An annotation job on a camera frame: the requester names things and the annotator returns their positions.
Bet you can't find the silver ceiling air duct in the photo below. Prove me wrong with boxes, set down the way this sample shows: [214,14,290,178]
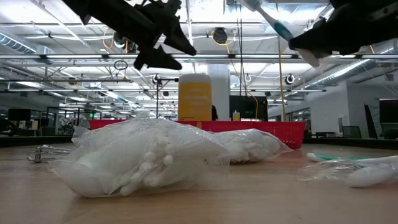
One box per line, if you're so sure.
[0,30,55,56]
[303,58,373,88]

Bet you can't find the long ceiling strip light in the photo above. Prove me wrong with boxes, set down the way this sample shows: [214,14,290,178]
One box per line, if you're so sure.
[0,53,398,60]

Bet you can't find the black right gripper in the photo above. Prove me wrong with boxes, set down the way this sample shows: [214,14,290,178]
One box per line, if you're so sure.
[289,0,379,57]

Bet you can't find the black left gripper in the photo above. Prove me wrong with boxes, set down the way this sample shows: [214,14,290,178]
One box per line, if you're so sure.
[133,0,198,71]

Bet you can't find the bagged white cotton balls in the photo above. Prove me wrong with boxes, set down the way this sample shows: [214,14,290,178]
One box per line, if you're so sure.
[214,128,293,165]

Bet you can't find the bagged white toothbrush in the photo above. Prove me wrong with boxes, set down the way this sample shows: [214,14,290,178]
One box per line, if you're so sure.
[297,161,398,189]

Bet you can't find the black hanging cables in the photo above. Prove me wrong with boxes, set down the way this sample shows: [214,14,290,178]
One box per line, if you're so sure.
[235,0,244,98]

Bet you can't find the black booth frame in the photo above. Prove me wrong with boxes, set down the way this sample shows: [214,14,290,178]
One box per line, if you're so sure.
[46,107,103,135]

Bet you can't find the black wall screen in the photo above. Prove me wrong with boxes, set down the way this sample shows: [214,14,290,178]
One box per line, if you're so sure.
[229,95,269,121]

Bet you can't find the yellow hanging cable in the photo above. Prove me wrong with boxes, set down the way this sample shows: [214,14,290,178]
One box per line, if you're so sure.
[275,0,287,122]

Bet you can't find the bagged white cotton swabs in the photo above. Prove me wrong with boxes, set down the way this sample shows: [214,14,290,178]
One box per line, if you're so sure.
[48,118,231,198]

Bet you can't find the yellow disinfecting wipes canister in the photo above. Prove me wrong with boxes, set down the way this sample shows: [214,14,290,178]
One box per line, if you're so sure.
[177,73,213,122]

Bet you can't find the white robot in booth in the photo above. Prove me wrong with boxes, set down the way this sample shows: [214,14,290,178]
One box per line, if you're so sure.
[58,114,88,131]

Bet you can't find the white structural column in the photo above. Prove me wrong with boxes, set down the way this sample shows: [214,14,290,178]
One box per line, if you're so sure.
[207,64,231,122]

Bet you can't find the black computer monitor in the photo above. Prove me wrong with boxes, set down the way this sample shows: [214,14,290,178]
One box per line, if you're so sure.
[379,98,398,124]
[7,108,32,122]

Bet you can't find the grey office chair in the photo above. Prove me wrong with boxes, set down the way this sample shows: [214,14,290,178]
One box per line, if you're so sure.
[341,125,363,139]

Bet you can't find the white teal handle toothbrush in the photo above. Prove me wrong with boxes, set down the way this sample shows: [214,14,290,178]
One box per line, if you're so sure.
[306,152,398,166]
[241,0,321,68]

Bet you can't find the black leaning panel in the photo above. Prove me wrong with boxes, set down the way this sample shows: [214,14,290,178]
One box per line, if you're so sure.
[364,104,381,139]

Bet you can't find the black table frame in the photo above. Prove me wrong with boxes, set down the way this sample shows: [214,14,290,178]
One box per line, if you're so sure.
[0,135,398,150]

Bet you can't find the black stand pole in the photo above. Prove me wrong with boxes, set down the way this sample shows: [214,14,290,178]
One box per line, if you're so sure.
[154,77,180,119]

